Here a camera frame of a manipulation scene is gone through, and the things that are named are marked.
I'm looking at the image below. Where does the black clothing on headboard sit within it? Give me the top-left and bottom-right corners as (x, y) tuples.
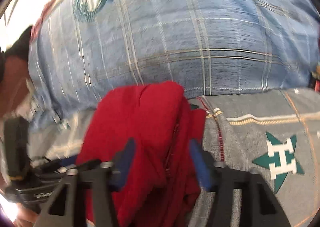
(4, 26), (33, 62)

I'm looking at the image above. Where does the red garment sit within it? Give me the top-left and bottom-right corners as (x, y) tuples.
(76, 81), (206, 226)

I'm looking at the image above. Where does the left hand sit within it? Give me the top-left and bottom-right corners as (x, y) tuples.
(14, 209), (39, 227)

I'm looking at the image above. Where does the grey patterned bed sheet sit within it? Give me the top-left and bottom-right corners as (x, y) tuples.
(28, 88), (319, 226)

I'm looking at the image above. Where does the blue plaid pillow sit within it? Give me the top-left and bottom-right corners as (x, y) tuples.
(29, 0), (319, 131)

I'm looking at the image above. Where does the brown wooden headboard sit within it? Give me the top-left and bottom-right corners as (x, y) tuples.
(1, 56), (30, 117)

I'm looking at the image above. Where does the maroon patterned cloth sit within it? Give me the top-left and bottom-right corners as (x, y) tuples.
(29, 0), (57, 44)

